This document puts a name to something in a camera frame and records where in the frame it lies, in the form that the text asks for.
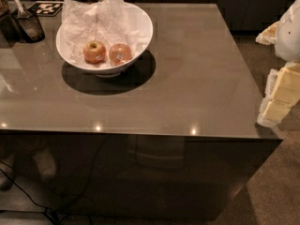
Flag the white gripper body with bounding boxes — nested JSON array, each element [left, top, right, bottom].
[[275, 0, 300, 62]]

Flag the black floor cable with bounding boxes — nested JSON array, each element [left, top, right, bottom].
[[0, 159, 95, 225]]

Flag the left red yellow apple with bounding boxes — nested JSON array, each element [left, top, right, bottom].
[[82, 40, 106, 64]]

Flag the crumpled white paper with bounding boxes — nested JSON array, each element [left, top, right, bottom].
[[62, 0, 141, 68]]

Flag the white ceramic bowl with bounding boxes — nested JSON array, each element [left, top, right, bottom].
[[56, 3, 153, 78]]

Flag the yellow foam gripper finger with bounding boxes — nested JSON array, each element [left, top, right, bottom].
[[255, 22, 278, 45], [257, 62, 300, 128]]

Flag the black white marker tag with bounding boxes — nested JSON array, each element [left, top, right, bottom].
[[29, 1, 63, 17]]

